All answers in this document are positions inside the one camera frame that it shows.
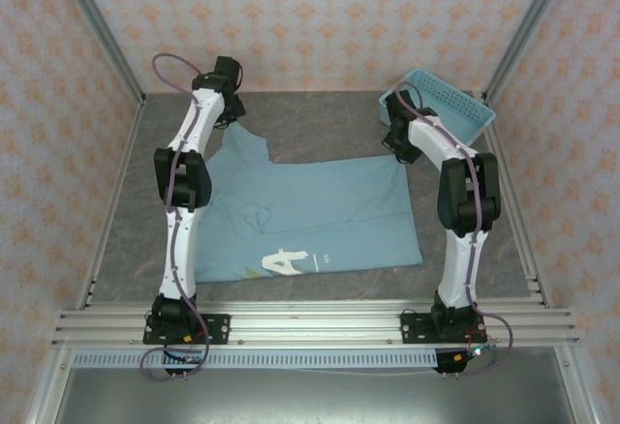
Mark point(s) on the light blue printed t-shirt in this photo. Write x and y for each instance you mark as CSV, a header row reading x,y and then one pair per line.
x,y
329,211

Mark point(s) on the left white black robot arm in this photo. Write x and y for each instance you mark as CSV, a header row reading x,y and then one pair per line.
x,y
181,245

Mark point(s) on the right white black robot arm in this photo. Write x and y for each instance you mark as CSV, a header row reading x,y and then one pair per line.
x,y
460,259

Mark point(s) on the light blue plastic basket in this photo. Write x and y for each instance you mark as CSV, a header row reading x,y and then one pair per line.
x,y
450,99

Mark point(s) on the wide aluminium mounting beam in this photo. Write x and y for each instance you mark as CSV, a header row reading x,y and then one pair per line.
x,y
315,322

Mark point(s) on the small lit circuit board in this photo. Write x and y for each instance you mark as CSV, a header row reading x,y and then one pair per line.
x,y
482,350

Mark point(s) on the grey metal sheet panel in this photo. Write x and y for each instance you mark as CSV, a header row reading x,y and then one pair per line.
x,y
315,400

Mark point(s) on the aluminium corner post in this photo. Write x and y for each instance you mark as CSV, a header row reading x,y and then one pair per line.
x,y
528,32
97,32

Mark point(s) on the aluminium table side rail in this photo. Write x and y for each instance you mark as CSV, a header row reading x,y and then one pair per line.
x,y
520,221
114,201

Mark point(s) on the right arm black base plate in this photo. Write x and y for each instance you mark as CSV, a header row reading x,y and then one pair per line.
x,y
412,327

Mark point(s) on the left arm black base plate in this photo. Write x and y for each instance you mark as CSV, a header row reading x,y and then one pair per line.
x,y
218,327

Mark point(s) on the aluminium lower frame rail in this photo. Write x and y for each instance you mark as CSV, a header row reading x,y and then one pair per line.
x,y
579,390
46,390

